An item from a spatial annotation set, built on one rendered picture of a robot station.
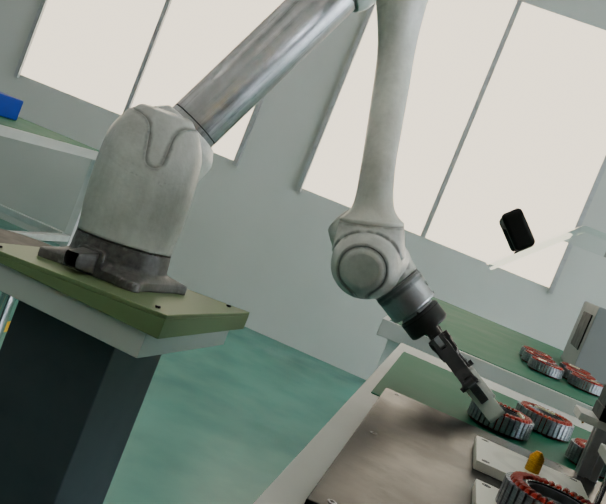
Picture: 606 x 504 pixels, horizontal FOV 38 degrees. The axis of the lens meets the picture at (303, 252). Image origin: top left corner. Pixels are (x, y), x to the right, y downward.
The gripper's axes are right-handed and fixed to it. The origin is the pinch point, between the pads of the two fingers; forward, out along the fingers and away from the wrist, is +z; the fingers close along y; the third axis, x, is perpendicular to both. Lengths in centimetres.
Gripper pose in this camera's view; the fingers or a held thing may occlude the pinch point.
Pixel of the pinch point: (489, 404)
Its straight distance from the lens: 156.2
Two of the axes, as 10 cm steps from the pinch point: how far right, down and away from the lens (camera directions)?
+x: -7.8, 6.1, 1.0
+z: 6.1, 7.9, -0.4
